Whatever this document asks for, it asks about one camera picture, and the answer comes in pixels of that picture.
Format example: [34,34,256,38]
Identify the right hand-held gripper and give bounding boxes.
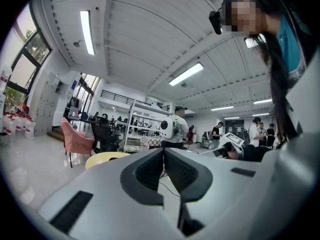
[198,132,245,161]

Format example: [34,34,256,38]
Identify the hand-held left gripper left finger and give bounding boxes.
[119,147,165,207]

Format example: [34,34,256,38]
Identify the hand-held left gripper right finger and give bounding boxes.
[163,147,214,236]

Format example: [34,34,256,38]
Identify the black double door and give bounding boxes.
[224,118,245,140]

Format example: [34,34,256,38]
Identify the person wearing headset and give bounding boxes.
[242,0,317,163]

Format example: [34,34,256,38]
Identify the rattan chair patterned cushion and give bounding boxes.
[123,143,141,154]

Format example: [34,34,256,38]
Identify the checkered cloth table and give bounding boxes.
[139,135,163,150]

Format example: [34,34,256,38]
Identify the black office chair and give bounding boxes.
[91,122,123,154]

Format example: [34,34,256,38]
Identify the white metal shelf rack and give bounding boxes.
[124,101,173,147]

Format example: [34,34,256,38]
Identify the pink armchair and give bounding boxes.
[59,116,96,169]

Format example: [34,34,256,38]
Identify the black mezzanine railing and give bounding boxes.
[101,89,171,112]

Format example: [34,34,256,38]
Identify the brown wooden step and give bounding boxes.
[47,128,65,142]

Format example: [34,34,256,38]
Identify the silver laptop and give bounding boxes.
[69,106,80,120]

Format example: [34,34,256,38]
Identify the narrow black-framed window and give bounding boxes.
[74,73,101,121]

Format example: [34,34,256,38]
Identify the person's blue shirt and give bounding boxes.
[276,16,307,76]

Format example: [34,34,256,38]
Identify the grey metal lockers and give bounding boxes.
[34,71,61,136]

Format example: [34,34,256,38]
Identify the group of red-labelled water jugs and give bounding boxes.
[1,111,36,141]

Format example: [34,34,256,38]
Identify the person's head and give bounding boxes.
[221,0,278,39]

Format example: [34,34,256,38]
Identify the large black-framed window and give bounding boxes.
[0,3,52,115]

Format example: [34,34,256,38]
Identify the black head-worn camera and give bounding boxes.
[208,7,224,35]

